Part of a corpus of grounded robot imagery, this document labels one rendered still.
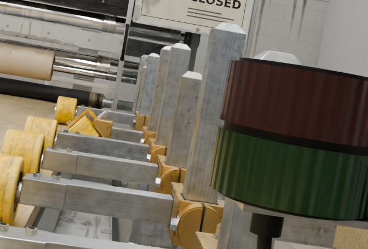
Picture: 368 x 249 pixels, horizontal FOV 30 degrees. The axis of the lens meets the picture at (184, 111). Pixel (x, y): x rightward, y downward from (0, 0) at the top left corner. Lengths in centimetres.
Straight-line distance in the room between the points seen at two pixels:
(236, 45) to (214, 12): 206
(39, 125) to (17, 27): 157
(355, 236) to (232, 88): 7
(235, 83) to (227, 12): 257
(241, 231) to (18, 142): 57
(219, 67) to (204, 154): 10
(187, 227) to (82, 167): 34
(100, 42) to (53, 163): 179
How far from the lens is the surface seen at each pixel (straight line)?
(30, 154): 102
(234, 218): 50
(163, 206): 79
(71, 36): 280
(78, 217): 214
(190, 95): 99
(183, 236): 73
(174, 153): 99
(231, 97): 24
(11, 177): 77
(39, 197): 79
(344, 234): 28
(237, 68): 24
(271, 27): 937
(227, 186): 24
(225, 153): 24
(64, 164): 103
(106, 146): 128
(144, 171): 104
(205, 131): 74
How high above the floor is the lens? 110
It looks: 3 degrees down
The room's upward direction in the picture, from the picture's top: 10 degrees clockwise
